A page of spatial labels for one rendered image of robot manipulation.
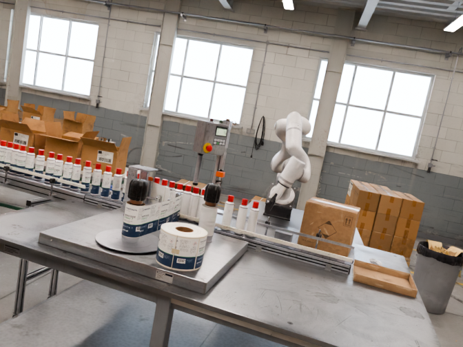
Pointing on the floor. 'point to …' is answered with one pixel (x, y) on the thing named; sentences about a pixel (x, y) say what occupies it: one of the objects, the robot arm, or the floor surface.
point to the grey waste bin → (435, 282)
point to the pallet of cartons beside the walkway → (386, 217)
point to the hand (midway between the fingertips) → (269, 206)
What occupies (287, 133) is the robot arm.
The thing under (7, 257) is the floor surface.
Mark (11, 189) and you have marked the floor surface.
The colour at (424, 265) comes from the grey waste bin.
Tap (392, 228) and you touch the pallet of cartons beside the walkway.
